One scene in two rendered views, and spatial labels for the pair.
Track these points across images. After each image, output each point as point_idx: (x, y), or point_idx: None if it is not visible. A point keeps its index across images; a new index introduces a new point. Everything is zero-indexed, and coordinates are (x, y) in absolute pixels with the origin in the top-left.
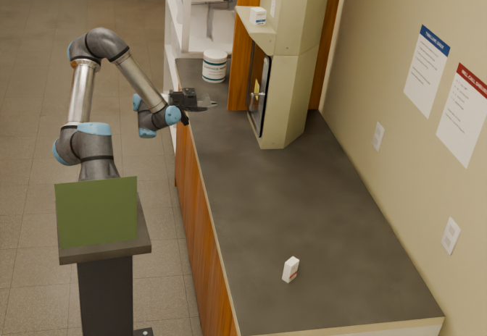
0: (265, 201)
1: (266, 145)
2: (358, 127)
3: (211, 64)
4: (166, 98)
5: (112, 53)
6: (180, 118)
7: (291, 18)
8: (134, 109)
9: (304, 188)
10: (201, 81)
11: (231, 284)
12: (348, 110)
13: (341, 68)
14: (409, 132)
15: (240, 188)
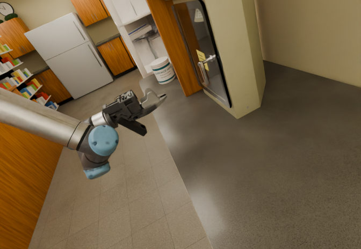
0: (305, 208)
1: (241, 112)
2: (341, 39)
3: (159, 70)
4: (101, 118)
5: None
6: (118, 137)
7: None
8: (71, 149)
9: (338, 150)
10: (159, 86)
11: None
12: (307, 34)
13: (274, 0)
14: None
15: (249, 195)
